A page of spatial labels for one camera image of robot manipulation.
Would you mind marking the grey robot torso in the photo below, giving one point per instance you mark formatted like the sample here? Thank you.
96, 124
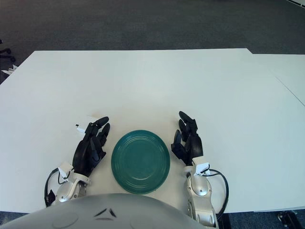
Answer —
107, 212

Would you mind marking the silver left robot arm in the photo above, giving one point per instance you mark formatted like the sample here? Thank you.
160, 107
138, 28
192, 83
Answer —
65, 190

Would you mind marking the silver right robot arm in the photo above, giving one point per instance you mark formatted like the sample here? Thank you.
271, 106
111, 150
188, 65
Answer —
201, 188

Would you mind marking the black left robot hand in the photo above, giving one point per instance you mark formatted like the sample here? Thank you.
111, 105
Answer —
82, 152

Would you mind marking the green ribbed plate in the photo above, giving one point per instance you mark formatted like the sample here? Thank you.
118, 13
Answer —
140, 162

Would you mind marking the white charger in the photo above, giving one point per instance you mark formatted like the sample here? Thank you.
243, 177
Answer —
80, 130

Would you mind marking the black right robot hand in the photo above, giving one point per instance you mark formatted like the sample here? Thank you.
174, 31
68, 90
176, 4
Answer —
196, 145

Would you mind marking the black table leg caster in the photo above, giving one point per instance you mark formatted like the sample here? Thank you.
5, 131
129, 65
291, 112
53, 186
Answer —
287, 219

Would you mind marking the black office chair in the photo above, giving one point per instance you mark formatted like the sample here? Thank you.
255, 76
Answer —
7, 57

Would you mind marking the white paper cards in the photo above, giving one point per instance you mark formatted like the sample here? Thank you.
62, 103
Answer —
10, 69

